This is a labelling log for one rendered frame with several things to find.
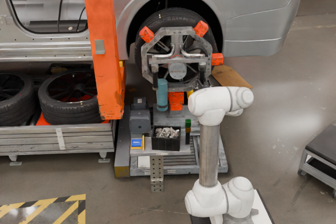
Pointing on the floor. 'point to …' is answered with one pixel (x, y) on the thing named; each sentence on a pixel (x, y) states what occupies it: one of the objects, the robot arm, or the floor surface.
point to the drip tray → (55, 68)
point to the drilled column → (156, 173)
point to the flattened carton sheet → (229, 77)
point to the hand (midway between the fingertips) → (201, 77)
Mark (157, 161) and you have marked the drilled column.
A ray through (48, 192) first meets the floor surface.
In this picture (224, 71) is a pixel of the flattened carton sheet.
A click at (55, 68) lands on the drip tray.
